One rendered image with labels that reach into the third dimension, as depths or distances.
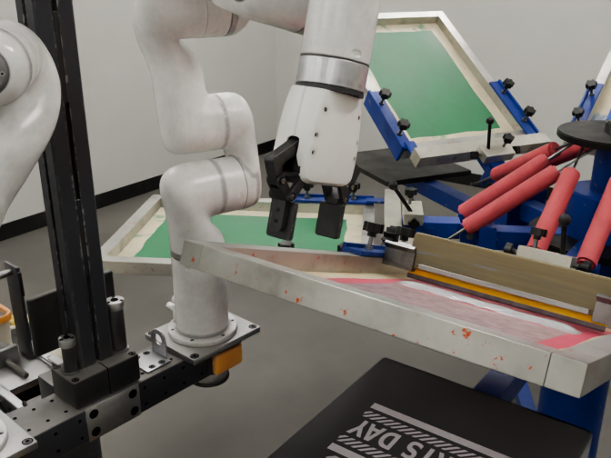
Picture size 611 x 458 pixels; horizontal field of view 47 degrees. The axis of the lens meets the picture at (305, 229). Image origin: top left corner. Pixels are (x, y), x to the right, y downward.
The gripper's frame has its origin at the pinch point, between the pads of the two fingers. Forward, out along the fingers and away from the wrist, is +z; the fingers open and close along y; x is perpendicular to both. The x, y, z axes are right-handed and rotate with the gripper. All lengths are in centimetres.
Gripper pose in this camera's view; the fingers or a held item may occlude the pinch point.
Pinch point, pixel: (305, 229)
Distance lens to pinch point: 76.5
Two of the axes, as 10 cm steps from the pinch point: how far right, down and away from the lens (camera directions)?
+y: -5.7, 0.0, -8.2
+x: 8.1, 2.1, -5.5
